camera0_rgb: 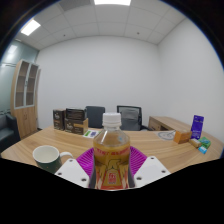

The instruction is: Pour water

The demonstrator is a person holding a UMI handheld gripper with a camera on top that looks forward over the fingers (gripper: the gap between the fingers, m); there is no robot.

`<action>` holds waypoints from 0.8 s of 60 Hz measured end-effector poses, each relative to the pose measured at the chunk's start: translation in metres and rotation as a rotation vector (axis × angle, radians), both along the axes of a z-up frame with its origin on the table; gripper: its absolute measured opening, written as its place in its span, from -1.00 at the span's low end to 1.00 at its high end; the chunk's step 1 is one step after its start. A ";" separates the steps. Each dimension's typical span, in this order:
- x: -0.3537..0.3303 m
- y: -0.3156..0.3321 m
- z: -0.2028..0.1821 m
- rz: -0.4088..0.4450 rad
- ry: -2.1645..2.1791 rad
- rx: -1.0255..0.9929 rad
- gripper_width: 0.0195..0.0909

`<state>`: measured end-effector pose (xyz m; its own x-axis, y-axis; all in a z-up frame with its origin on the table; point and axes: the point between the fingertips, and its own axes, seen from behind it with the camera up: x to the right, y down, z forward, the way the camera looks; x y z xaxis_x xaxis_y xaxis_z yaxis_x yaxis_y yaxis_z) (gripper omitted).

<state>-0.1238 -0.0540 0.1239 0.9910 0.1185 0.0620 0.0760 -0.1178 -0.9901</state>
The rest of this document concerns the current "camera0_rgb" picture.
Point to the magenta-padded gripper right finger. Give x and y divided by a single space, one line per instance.
151 170

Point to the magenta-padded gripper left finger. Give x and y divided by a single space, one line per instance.
71 171

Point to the yellow-labelled tea drink bottle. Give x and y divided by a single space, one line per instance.
111 156

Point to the green and white mug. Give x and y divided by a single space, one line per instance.
46 158

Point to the white printed leaflet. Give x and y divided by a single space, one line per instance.
91 134

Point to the brown gold-printed box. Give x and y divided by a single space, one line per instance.
76 127

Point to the orange cardboard box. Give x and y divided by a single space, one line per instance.
182 137

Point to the wooden side desk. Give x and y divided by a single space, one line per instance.
165 123

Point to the small beige box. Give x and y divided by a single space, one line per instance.
195 143

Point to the tall dark brown box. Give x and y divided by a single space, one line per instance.
59 120

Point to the small light blue packet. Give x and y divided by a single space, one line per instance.
202 149

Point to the black mesh office chair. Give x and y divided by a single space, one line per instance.
130 117

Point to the grey padded office chair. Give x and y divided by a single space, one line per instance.
95 116

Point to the green packet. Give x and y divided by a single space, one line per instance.
205 142

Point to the standing purple box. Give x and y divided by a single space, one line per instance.
197 126

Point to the wooden glass-door shelf cabinet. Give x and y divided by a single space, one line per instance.
25 121

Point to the black leather sofa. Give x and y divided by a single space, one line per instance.
7 133

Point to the square ceiling light panel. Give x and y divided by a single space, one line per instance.
112 2
30 27

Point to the ceiling air vent grille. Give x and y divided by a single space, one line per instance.
76 4

